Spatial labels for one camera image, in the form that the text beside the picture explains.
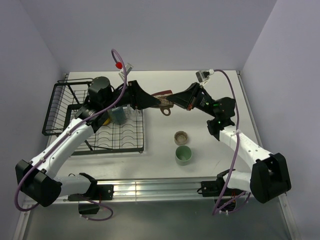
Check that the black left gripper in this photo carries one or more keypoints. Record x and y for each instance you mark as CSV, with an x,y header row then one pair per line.
x,y
144,100

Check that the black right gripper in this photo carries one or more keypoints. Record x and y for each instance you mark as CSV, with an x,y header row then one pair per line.
x,y
188,99

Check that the brown mug black inside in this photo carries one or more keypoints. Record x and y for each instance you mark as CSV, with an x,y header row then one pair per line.
x,y
164,105

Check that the grey-blue ceramic mug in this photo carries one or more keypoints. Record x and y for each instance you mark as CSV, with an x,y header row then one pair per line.
x,y
118,115

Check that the beige speckled cup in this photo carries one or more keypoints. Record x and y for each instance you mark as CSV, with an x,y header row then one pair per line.
x,y
181,138

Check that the yellow mug black handle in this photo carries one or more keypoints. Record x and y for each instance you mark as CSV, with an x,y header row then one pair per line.
x,y
108,120

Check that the light green cup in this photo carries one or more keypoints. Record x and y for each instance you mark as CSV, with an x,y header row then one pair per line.
x,y
183,155

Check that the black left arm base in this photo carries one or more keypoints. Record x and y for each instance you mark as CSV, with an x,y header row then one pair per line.
x,y
97,191

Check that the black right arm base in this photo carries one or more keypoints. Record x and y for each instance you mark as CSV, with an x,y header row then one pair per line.
x,y
212,188

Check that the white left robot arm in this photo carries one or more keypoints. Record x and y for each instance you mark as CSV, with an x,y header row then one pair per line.
x,y
38,179

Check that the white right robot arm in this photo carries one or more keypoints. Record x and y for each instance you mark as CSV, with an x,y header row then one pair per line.
x,y
269,175

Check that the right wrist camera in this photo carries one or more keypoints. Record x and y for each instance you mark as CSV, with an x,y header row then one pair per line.
x,y
203,76

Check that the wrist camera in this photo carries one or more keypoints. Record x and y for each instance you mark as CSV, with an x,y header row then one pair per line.
x,y
128,67
203,76

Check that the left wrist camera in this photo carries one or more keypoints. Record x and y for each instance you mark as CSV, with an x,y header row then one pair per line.
x,y
128,67

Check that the black wire dish rack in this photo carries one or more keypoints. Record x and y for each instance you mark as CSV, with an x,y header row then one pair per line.
x,y
66,99

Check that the aluminium mounting rail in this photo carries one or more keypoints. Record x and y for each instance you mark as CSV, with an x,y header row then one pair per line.
x,y
157,189

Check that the black box under rail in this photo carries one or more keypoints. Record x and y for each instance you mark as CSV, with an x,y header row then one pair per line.
x,y
88,209

